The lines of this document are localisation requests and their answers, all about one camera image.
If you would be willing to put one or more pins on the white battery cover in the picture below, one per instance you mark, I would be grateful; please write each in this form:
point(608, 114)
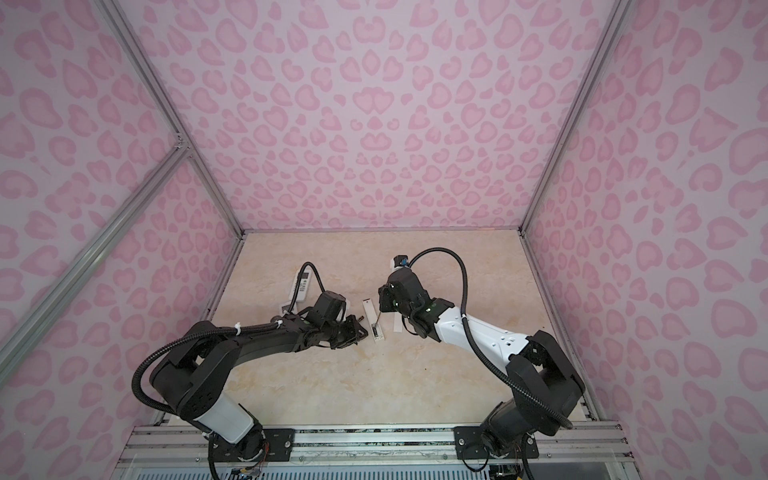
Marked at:
point(397, 323)

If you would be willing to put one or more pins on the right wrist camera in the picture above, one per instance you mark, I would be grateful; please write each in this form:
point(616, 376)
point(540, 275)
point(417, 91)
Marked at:
point(400, 261)

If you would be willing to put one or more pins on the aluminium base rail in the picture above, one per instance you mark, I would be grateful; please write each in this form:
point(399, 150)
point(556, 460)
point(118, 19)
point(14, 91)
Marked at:
point(591, 450)

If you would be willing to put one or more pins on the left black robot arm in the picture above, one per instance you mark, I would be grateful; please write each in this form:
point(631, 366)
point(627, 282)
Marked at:
point(187, 377)

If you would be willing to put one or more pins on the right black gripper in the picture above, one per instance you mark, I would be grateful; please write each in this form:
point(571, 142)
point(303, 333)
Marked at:
point(384, 298)

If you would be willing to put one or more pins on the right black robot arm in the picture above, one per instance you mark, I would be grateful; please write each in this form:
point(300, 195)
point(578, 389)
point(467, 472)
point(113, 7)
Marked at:
point(544, 383)

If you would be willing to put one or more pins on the white air conditioner remote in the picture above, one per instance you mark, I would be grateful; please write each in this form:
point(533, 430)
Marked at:
point(301, 285)

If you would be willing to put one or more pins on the long slim white remote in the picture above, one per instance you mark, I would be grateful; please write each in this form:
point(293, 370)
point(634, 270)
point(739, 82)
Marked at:
point(369, 313)

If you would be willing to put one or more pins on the orange handled screwdriver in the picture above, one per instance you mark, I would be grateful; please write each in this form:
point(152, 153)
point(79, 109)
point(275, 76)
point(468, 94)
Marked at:
point(376, 328)

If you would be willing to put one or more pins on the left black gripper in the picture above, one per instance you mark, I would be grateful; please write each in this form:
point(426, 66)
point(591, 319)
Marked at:
point(356, 332)

